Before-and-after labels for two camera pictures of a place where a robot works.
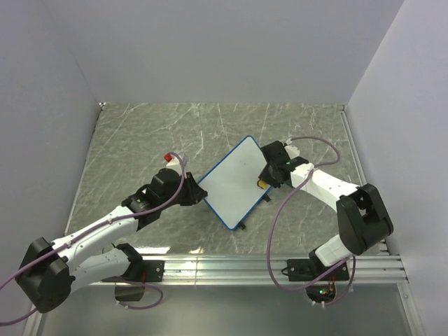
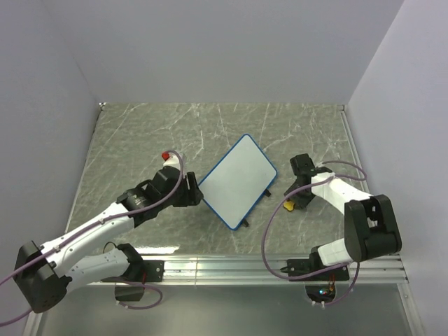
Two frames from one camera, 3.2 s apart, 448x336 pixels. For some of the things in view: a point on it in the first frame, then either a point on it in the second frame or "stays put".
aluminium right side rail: x=355 y=155 stays put
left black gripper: x=195 y=194 stays put
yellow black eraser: x=262 y=184 → x=289 y=205
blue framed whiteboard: x=230 y=187 stays put
